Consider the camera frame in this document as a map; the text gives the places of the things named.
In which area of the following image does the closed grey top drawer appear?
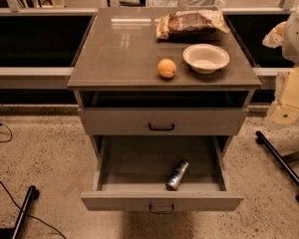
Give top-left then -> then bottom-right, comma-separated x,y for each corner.
79,108 -> 247,135

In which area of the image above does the orange fruit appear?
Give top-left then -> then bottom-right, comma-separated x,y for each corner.
157,59 -> 176,79

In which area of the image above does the metal railing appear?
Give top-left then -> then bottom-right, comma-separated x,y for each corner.
0,0 -> 299,89

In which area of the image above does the black floor cable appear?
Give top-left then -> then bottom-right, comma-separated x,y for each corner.
0,171 -> 68,239

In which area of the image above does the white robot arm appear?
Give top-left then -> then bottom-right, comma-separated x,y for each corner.
262,5 -> 299,126

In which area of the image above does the black right base leg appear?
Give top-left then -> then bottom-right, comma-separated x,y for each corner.
255,130 -> 299,202

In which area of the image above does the black base leg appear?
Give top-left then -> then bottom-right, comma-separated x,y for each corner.
0,185 -> 39,239
255,130 -> 299,202

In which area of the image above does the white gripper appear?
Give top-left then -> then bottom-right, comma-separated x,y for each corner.
262,22 -> 299,125

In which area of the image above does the open grey middle drawer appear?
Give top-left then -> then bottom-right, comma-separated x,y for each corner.
81,135 -> 243,214

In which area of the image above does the black left base leg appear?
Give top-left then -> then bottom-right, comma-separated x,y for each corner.
0,185 -> 39,239

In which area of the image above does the brown chip bag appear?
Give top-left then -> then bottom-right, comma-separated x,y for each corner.
155,9 -> 230,40

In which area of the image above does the white bowl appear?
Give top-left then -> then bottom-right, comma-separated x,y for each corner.
182,44 -> 230,74

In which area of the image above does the silver blue redbull can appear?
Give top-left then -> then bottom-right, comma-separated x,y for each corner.
165,159 -> 189,191

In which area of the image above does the grey drawer cabinet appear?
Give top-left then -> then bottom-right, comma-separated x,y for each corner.
66,6 -> 262,214

